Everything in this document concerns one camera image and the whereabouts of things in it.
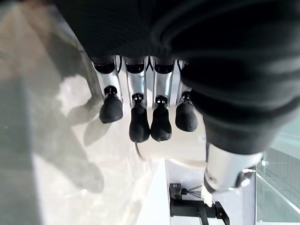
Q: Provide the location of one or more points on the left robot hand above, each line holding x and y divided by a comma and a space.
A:
131, 28

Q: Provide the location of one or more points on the small white tag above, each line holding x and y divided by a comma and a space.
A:
208, 198

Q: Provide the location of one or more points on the chrome glass hinge clip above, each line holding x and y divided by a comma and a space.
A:
264, 162

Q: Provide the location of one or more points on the glass shower partition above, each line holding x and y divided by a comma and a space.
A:
281, 168

